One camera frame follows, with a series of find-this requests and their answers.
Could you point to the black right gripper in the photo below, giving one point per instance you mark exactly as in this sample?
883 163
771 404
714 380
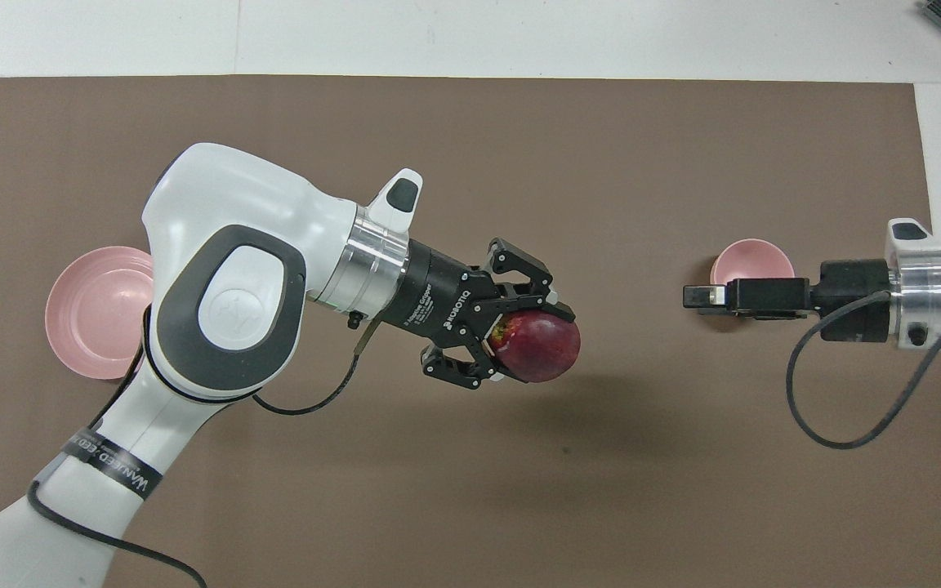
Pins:
854 298

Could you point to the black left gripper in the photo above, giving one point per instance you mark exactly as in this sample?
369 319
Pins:
438 294

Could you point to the dark red apple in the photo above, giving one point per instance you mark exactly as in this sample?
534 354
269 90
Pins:
544 351

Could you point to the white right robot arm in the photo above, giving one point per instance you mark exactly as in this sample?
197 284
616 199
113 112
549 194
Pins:
932 298

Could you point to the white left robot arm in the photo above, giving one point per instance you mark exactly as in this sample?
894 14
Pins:
234 212

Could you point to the pink bowl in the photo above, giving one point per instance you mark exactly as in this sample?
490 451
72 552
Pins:
752 260

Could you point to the pink plate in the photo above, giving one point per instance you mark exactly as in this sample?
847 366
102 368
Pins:
95 314

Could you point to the brown table mat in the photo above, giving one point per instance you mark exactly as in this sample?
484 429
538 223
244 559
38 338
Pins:
601 474

